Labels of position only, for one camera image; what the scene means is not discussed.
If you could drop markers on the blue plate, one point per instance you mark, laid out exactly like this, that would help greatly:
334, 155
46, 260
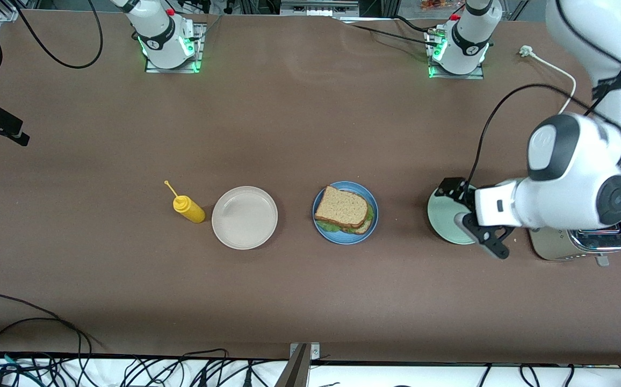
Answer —
343, 239

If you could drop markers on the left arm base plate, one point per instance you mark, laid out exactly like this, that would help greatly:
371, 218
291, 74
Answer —
455, 76

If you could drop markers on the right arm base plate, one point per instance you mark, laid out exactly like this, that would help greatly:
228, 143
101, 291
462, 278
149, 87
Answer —
173, 70

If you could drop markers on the yellow squeeze bottle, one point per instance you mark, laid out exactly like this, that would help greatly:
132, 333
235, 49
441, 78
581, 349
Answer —
189, 208

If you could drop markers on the brown bread slice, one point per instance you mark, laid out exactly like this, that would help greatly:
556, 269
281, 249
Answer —
343, 207
365, 228

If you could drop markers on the grey metal equipment box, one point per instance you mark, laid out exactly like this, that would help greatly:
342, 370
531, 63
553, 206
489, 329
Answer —
318, 8

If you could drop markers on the green lettuce leaf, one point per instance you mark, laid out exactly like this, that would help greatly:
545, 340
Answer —
329, 227

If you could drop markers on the orange packet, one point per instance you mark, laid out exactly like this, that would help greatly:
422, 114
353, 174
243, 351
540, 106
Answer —
437, 4

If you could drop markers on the green plate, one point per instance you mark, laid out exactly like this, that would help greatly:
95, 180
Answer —
442, 220

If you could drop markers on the beige chrome toaster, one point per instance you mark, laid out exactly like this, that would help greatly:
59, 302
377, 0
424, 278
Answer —
552, 244

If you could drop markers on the grey metal bracket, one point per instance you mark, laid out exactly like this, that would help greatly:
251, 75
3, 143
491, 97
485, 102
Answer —
298, 365

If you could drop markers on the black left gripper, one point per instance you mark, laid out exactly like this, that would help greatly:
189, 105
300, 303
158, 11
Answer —
462, 196

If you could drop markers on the beige plate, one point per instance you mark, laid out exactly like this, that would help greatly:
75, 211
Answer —
244, 217

